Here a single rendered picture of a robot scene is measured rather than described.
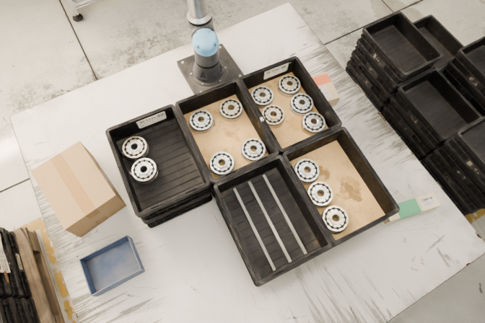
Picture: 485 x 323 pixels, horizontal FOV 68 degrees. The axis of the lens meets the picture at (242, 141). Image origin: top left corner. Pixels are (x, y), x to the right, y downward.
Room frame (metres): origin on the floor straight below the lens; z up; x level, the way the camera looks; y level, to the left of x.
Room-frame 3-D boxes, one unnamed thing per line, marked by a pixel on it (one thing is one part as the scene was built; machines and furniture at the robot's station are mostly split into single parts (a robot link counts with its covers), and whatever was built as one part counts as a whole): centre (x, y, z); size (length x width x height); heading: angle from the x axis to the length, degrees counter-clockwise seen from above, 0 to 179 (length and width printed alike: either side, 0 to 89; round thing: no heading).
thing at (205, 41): (1.10, 0.20, 0.91); 0.13 x 0.12 x 0.14; 15
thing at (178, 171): (0.53, 0.33, 0.87); 0.40 x 0.30 x 0.11; 29
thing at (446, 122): (1.15, -1.13, 0.31); 0.40 x 0.30 x 0.34; 33
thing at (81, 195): (0.42, 0.66, 0.78); 0.30 x 0.22 x 0.16; 42
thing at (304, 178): (0.53, -0.27, 0.86); 0.10 x 0.10 x 0.01
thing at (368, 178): (0.47, -0.38, 0.87); 0.40 x 0.30 x 0.11; 29
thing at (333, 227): (0.34, -0.38, 0.86); 0.10 x 0.10 x 0.01
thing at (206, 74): (1.08, 0.19, 0.80); 0.15 x 0.15 x 0.10
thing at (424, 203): (0.44, -0.74, 0.73); 0.24 x 0.06 x 0.06; 110
